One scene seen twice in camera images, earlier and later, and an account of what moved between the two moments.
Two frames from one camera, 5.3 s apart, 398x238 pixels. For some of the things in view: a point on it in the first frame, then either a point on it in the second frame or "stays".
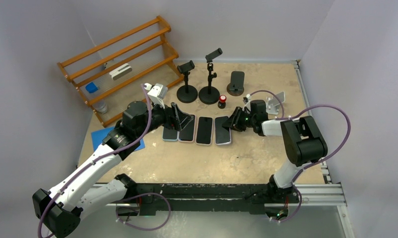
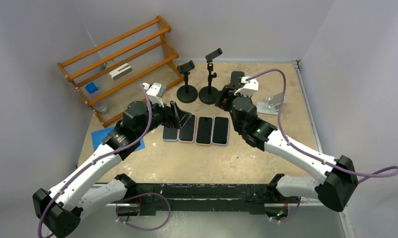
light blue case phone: x=170 y=135 stays
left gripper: x=176 y=119 stays
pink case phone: x=187 y=134 stays
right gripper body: x=243 y=120 -> x=228 y=93
